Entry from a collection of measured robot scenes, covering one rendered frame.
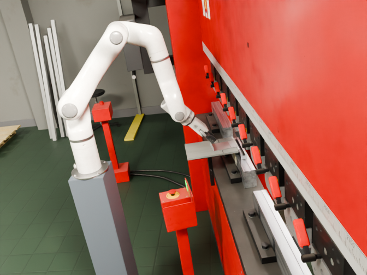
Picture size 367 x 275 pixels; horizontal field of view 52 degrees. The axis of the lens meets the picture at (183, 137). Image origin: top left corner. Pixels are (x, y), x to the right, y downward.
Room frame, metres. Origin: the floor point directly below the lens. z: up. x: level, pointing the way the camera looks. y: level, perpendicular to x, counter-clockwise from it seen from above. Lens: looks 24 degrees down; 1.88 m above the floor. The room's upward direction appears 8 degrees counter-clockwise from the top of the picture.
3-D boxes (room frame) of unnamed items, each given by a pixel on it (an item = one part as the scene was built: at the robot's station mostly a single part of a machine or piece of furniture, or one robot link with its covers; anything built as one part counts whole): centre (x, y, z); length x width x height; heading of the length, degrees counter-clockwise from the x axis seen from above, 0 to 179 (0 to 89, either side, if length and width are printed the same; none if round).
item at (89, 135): (1.75, 0.50, 1.30); 0.19 x 0.12 x 0.24; 5
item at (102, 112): (3.42, 0.73, 0.41); 0.25 x 0.20 x 0.83; 91
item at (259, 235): (1.18, -0.24, 0.89); 0.30 x 0.05 x 0.03; 1
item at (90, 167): (1.72, 0.50, 1.09); 0.19 x 0.19 x 0.18
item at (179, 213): (1.68, 0.09, 0.75); 0.20 x 0.16 x 0.18; 8
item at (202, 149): (1.78, -0.13, 1.00); 0.26 x 0.18 x 0.01; 91
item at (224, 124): (2.34, -0.27, 0.92); 0.50 x 0.06 x 0.10; 1
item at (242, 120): (1.41, -0.29, 1.26); 0.15 x 0.09 x 0.17; 1
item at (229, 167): (1.75, -0.23, 0.89); 0.30 x 0.05 x 0.03; 1
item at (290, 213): (0.81, -0.30, 1.26); 0.15 x 0.09 x 0.17; 1
